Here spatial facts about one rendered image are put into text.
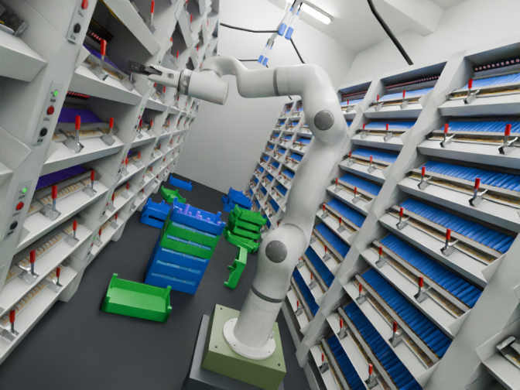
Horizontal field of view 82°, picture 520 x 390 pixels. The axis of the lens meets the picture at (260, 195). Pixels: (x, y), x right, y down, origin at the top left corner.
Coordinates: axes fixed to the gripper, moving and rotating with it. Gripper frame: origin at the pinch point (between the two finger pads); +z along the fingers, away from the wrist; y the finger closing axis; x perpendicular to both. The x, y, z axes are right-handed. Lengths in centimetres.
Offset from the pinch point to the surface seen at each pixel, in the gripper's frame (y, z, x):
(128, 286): 37, -5, -103
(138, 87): 15.6, 1.4, -5.0
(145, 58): 16.0, 0.8, 5.9
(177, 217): 49, -21, -65
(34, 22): -54, 2, -3
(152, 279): 49, -15, -104
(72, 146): -27.6, 4.6, -26.0
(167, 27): 16.0, -4.9, 18.8
